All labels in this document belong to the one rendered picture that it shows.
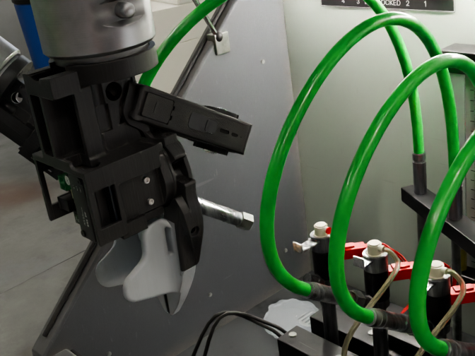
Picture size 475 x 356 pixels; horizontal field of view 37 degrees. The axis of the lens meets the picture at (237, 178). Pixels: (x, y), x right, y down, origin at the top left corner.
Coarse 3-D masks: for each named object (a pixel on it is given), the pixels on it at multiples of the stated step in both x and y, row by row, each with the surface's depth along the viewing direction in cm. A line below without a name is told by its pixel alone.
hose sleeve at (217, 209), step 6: (204, 204) 87; (210, 204) 88; (216, 204) 88; (204, 210) 87; (210, 210) 88; (216, 210) 88; (222, 210) 88; (228, 210) 89; (234, 210) 89; (210, 216) 88; (216, 216) 88; (222, 216) 88; (228, 216) 89; (234, 216) 89; (240, 216) 90; (228, 222) 89; (234, 222) 89; (240, 222) 90
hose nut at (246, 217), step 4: (244, 212) 90; (244, 216) 90; (248, 216) 90; (252, 216) 91; (244, 220) 90; (248, 220) 90; (252, 220) 90; (240, 224) 90; (244, 224) 90; (248, 224) 90; (252, 224) 90; (240, 228) 91; (244, 228) 90; (248, 228) 90
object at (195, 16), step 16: (208, 0) 80; (224, 0) 80; (368, 0) 86; (192, 16) 79; (176, 32) 79; (160, 48) 79; (400, 48) 90; (160, 64) 80; (400, 64) 91; (144, 80) 80; (416, 96) 93; (416, 112) 94; (416, 128) 95; (416, 144) 96; (416, 160) 96
